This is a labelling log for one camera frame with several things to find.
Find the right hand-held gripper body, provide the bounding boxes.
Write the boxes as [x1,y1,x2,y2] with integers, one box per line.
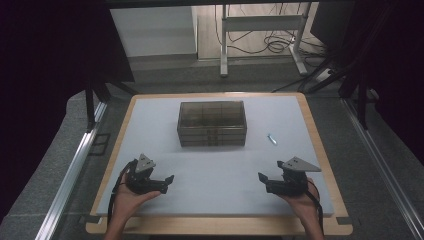
[270,155,323,197]

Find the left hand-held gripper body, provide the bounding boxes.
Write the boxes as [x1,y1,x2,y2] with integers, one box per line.
[125,153,168,196]

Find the smoky transparent drawer box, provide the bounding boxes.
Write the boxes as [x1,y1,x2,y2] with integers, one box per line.
[176,100,248,148]

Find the person's right hand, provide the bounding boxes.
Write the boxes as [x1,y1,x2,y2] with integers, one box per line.
[280,177,321,223]

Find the person's left hand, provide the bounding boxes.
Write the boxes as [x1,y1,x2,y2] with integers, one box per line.
[113,174,163,223]

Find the white foam mat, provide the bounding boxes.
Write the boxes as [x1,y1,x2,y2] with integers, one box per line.
[95,95,335,217]

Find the black metal stand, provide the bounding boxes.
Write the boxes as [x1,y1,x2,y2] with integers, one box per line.
[83,78,139,133]
[338,63,373,131]

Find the white power strip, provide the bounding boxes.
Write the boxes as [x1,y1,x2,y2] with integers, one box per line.
[314,67,333,83]

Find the white panel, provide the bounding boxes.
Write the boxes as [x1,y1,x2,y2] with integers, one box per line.
[109,6,198,58]

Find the black curtain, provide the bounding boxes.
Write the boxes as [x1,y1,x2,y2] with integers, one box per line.
[0,0,136,224]
[311,0,424,158]

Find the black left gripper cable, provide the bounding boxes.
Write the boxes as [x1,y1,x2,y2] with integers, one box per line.
[106,159,138,228]

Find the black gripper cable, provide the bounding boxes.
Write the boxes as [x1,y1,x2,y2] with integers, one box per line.
[106,159,138,228]
[304,188,326,236]

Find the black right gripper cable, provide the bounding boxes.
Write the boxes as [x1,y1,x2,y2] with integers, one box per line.
[304,188,326,236]

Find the black floor bracket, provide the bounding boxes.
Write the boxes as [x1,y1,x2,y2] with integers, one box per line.
[88,132,112,157]

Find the aluminium rail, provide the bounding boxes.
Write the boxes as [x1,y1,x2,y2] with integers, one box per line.
[341,98,424,240]
[34,101,108,240]

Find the black floor cables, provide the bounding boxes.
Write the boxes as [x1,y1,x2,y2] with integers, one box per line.
[214,3,329,68]

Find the white metal desk frame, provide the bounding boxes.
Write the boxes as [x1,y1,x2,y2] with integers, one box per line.
[219,3,309,78]

